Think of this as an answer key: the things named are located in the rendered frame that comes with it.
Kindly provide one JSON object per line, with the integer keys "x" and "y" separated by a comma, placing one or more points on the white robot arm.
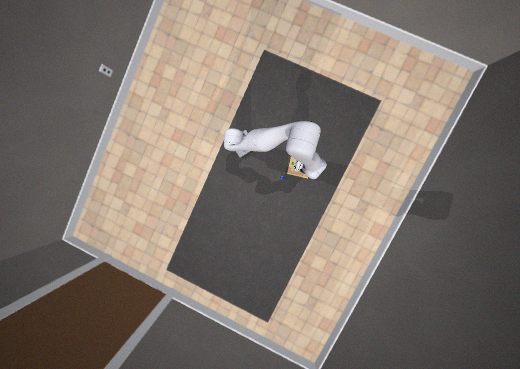
{"x": 301, "y": 144}

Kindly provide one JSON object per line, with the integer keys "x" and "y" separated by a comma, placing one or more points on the tan square mat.
{"x": 291, "y": 169}

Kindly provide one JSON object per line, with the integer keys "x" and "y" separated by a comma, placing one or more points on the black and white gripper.
{"x": 299, "y": 166}

